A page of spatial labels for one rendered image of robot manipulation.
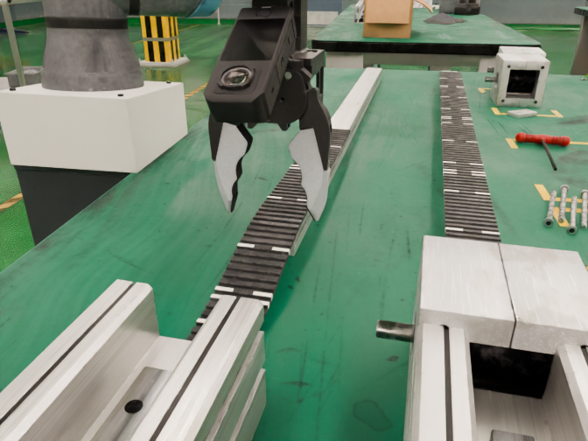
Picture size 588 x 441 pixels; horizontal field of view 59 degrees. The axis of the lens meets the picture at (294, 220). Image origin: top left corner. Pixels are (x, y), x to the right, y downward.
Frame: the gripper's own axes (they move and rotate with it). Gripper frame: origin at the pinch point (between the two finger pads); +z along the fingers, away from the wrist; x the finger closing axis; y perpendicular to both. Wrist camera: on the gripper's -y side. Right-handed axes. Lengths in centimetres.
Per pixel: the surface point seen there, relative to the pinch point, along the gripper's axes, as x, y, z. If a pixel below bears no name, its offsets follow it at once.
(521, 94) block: -34, 79, 4
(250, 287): -0.4, -7.7, 3.9
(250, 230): 2.2, 0.2, 2.6
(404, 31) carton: -3, 192, 3
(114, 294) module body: 4.0, -20.1, -2.8
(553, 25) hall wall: -242, 1088, 75
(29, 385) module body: 3.8, -27.9, -2.8
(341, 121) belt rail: -0.1, 43.0, 2.6
